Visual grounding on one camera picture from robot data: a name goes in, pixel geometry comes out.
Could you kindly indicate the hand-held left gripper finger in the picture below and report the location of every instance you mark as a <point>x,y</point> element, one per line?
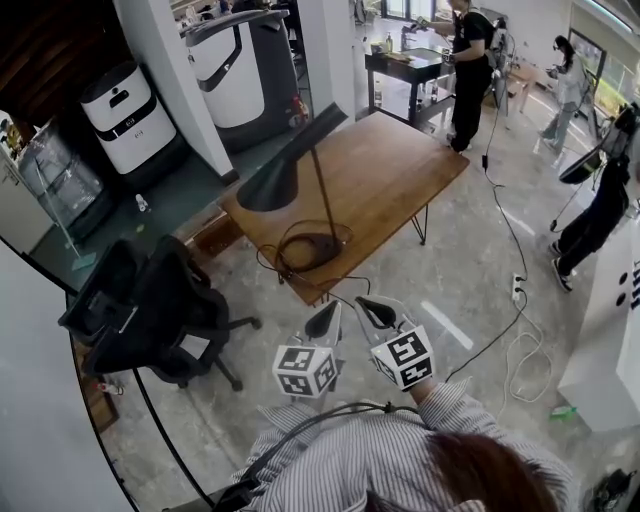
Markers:
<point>337,325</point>
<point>312,331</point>

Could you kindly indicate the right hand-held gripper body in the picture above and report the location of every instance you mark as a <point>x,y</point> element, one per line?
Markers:
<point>405,357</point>

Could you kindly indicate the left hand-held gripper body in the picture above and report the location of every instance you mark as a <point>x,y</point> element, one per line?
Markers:
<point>305,370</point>

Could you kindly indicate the black desk lamp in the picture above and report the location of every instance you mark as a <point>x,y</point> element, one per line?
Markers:
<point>270,185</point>

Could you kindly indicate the person's right forearm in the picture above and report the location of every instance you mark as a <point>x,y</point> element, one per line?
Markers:
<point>450,405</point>

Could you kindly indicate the person's left forearm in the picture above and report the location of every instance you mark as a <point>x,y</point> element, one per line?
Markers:
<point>287,417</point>

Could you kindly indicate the black bowl-shaped lamp shade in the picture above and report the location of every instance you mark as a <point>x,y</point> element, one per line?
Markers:
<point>582,170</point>

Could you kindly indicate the person's striped shirt torso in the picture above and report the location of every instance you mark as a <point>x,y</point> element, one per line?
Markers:
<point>360,460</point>

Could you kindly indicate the white power strip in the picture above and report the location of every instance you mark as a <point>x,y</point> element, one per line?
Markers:
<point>518,286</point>

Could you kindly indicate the brown wooden box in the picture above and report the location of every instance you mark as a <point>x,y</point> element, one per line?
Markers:
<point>217,235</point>

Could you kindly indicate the black office chair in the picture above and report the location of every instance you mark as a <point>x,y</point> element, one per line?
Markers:
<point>170,320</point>

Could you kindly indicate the wooden table with hairpin legs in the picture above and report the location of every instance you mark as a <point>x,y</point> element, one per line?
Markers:
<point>390,170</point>

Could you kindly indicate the green plastic item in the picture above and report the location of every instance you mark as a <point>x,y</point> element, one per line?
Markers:
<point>564,413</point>

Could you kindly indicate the white counter cabinet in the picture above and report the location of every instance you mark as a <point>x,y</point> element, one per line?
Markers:
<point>605,350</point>

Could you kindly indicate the small clear bottle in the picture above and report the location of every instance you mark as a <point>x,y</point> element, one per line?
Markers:
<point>142,202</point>

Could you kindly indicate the black storage box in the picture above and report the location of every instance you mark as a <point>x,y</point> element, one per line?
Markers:
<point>95,305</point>

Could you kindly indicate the red fire extinguisher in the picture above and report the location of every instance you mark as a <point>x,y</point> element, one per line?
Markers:
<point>300,109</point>

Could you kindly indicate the flat mop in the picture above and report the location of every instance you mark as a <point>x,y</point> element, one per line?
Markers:
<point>80,260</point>

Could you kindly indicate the black bag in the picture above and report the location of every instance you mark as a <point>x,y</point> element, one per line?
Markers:
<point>610,492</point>

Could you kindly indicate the black metal table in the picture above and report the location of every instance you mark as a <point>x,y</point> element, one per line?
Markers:
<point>410,65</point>

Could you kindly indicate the large white grey robot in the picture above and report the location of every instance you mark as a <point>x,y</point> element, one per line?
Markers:
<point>235,75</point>

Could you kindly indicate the light wooden table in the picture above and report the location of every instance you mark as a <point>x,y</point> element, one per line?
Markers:
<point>530,77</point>

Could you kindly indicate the small white cylindrical robot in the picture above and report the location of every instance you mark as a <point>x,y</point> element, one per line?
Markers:
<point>130,125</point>

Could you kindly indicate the clear plastic bin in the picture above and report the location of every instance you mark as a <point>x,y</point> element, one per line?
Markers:
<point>65,180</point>

